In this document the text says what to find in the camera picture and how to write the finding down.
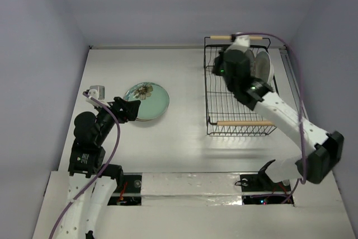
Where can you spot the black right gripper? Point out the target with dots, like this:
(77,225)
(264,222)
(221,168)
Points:
(218,64)

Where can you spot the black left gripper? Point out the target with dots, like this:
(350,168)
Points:
(128,110)

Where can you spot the blue floral white plate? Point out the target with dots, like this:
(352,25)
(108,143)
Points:
(147,120)

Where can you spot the red and teal plate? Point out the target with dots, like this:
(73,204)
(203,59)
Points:
(160,116)

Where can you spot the light green flower plate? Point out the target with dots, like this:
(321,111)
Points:
(154,100)

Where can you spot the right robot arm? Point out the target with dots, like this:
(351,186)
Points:
(320,150)

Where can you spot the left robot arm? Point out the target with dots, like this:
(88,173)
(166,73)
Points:
(92,180)

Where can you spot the grey-green mottled plate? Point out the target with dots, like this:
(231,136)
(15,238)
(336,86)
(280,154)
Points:
(250,55)

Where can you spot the white deep plate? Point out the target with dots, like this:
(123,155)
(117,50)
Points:
(264,69)

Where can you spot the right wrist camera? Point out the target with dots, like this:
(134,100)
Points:
(240,42)

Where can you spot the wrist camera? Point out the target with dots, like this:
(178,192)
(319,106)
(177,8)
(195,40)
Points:
(95,92)
(240,42)

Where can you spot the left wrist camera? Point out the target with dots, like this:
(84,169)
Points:
(95,92)

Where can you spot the black wire dish rack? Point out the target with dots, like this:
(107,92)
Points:
(225,116)

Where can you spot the metal side rail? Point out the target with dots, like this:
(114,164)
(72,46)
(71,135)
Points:
(290,94)

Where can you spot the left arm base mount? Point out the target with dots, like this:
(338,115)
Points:
(129,193)

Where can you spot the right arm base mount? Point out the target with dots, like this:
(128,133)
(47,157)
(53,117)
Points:
(260,190)

